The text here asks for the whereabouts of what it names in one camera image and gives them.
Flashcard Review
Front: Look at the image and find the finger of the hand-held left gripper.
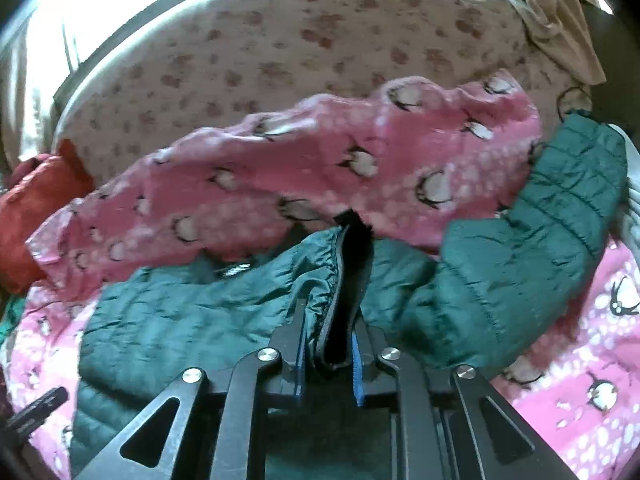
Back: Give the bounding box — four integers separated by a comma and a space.
1, 386, 70, 445

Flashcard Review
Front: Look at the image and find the green puffer jacket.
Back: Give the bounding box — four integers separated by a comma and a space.
70, 112, 628, 480

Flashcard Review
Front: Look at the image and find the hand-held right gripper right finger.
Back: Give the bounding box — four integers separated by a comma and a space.
350, 317, 581, 480

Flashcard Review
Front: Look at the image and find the beige satin cloth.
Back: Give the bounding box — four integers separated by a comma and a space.
440, 0, 607, 85

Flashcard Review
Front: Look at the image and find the red orange cloth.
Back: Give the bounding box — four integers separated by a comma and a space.
0, 140, 96, 295

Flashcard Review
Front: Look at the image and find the beige curtain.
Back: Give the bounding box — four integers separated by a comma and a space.
0, 10, 68, 173

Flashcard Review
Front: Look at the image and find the floral print mattress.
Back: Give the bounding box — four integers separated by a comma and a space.
52, 0, 596, 186

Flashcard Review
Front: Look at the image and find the black cord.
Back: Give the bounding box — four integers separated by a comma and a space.
556, 86, 594, 122

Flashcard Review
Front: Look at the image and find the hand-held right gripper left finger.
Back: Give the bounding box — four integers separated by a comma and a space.
70, 300, 308, 480

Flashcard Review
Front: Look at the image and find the pink penguin print blanket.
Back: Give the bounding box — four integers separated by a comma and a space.
10, 70, 640, 480

